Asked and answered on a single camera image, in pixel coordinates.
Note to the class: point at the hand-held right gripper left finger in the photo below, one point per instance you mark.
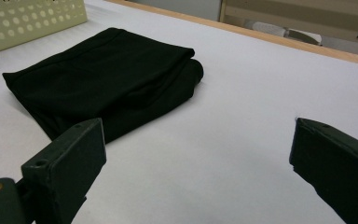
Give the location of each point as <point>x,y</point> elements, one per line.
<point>62,169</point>

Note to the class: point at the light wooden furniture frame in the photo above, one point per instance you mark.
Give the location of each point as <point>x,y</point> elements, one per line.
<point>292,14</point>

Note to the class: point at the grey and white shoe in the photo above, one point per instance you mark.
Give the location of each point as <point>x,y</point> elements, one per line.
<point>287,32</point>

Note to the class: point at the pale yellow perforated basket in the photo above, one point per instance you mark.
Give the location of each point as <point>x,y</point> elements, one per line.
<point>21,21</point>

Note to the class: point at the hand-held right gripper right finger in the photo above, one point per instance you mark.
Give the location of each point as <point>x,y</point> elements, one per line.
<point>338,165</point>

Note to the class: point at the black pants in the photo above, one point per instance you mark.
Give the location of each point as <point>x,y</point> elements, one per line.
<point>105,81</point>

